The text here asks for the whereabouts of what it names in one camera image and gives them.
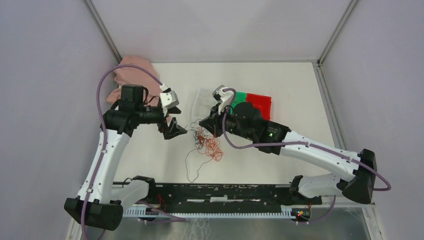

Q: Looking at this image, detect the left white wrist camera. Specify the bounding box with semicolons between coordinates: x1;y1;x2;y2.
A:
159;85;180;110

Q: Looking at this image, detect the pink cloth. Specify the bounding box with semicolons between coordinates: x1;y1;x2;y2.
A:
106;55;162;107

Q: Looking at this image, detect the white slotted cable duct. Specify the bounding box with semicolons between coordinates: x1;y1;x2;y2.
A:
123;205;296;220

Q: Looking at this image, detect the aluminium frame rail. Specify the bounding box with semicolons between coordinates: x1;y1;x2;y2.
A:
147;175;373;206

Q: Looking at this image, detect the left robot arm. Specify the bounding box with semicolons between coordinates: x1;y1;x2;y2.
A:
64;84;187;231

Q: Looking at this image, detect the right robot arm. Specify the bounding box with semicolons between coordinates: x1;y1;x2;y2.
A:
199;102;377;204

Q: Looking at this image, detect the red plastic bin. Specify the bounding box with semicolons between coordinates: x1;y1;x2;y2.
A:
246;93;272;120

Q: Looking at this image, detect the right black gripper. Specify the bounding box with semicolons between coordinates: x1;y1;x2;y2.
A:
199;101;255;141

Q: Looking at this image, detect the black cable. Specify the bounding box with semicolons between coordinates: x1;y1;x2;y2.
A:
184;119;213;184

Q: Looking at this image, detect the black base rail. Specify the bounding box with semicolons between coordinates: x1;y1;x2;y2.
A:
142;183;323;214

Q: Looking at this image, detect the clear plastic bin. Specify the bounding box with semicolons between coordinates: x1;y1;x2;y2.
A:
191;88;218;122

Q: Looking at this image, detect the orange cable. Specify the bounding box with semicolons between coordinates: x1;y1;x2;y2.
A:
193;127;224;163

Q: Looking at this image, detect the green plastic bin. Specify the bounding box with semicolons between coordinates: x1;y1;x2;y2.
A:
231;91;247;108

